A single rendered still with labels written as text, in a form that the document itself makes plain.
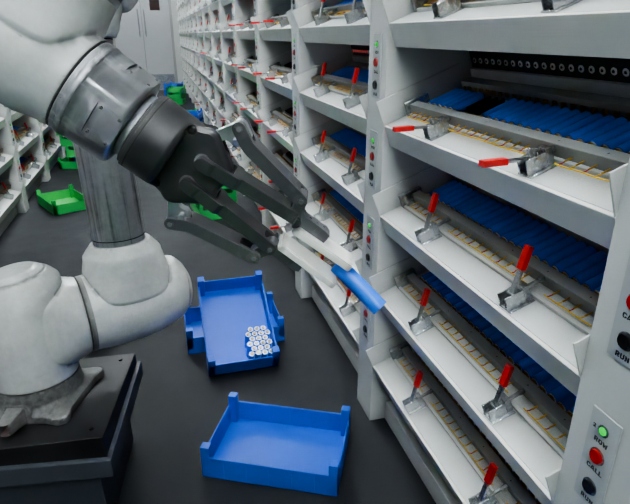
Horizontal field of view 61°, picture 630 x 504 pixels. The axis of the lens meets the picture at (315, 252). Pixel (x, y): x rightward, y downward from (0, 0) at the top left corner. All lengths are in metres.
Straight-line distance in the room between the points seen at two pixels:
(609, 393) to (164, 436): 1.04
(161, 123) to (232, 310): 1.27
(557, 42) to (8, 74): 0.55
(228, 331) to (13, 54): 1.28
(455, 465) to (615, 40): 0.75
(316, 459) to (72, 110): 1.00
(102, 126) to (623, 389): 0.56
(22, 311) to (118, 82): 0.66
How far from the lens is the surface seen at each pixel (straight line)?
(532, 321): 0.77
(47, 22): 0.49
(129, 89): 0.49
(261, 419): 1.41
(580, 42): 0.68
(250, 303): 1.72
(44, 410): 1.15
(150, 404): 1.53
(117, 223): 1.09
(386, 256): 1.20
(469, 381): 0.96
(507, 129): 0.83
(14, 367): 1.12
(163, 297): 1.12
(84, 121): 0.49
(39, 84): 0.49
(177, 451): 1.37
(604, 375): 0.66
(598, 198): 0.65
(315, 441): 1.35
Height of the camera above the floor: 0.90
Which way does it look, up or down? 22 degrees down
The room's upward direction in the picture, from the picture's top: straight up
